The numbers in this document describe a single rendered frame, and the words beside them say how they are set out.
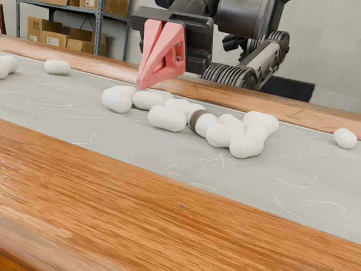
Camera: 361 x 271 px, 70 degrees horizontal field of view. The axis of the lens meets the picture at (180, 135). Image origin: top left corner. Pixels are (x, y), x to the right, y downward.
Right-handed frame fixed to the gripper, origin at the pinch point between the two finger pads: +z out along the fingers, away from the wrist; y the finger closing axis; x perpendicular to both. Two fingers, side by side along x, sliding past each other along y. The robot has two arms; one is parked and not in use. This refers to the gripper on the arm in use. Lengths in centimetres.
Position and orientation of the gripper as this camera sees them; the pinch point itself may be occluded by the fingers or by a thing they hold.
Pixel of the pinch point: (143, 80)
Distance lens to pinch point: 30.1
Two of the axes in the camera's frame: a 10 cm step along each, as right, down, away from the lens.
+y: 9.2, 2.8, -2.7
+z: -3.9, 7.5, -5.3
